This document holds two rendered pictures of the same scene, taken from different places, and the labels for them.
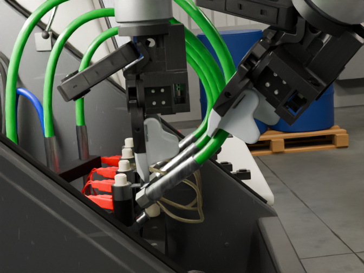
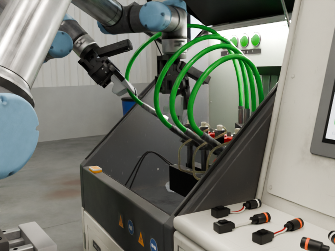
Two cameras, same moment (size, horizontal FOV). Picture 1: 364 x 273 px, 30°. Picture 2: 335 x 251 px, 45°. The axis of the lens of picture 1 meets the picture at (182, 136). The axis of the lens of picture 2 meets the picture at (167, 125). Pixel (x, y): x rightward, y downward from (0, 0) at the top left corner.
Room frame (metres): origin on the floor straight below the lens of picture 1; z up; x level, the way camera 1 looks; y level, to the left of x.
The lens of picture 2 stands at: (1.97, -0.55, 1.29)
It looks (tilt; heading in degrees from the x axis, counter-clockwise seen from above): 8 degrees down; 153
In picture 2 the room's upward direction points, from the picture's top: 1 degrees counter-clockwise
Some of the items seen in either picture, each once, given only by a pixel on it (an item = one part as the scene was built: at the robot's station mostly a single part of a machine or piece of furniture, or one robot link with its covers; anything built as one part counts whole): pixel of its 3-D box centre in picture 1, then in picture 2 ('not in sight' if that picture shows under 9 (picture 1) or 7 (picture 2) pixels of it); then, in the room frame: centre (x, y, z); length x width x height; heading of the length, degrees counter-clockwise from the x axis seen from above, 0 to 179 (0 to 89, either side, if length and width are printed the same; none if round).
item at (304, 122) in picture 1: (265, 87); not in sight; (5.97, -0.77, 0.51); 1.20 x 0.85 x 1.02; 94
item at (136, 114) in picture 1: (137, 118); not in sight; (0.87, 0.06, 1.21); 0.05 x 0.02 x 0.09; 1
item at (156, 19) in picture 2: not in sight; (153, 17); (0.94, -0.05, 1.43); 0.11 x 0.11 x 0.08; 39
